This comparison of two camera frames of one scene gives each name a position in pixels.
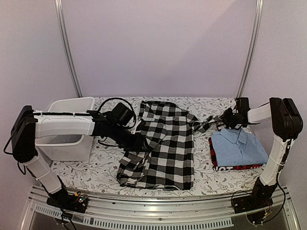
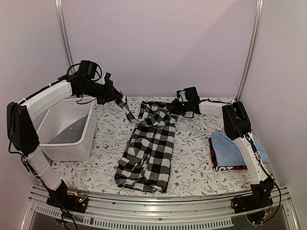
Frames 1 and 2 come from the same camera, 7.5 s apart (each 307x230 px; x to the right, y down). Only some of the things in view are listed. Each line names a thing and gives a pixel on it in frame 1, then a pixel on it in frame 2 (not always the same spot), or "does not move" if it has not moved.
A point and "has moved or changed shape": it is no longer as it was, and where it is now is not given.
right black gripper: x=225 y=118 → x=174 y=108
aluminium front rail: x=207 y=213 does not move
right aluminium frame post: x=251 y=49 does not move
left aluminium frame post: x=66 y=46 does not move
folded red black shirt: x=216 y=167 does not move
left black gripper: x=137 y=144 → x=111 y=94
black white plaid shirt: x=168 y=160 has moved or changed shape
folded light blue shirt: x=235 y=147 does not move
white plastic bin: x=69 y=148 does not move
